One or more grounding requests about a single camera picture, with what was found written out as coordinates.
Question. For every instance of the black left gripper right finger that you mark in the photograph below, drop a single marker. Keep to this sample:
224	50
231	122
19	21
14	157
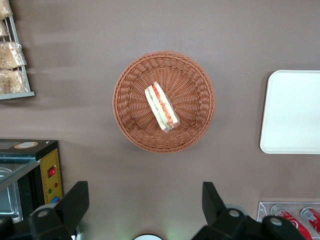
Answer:
225	222

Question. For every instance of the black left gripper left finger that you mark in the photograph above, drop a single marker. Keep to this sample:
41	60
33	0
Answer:
67	212

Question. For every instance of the triangle sandwich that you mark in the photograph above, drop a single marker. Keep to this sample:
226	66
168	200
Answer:
160	105

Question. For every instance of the brown round wicker basket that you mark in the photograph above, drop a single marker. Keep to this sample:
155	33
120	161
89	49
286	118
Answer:
190	75

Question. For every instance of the cream plastic tray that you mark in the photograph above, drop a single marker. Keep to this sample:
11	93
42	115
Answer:
292	112

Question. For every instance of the clear acrylic bottle rack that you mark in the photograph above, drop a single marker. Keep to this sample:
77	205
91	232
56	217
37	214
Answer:
262	212

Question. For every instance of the black food warmer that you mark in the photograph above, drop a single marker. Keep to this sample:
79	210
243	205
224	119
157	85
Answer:
51	160

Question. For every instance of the steel warmer pan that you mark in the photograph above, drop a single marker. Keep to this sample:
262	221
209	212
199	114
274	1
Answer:
10	205

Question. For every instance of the red cola bottle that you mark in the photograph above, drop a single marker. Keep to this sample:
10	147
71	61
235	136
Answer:
292	222
312	216

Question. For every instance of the bagged bread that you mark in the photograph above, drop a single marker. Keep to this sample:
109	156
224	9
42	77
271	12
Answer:
3	28
5	8
11	56
12	81

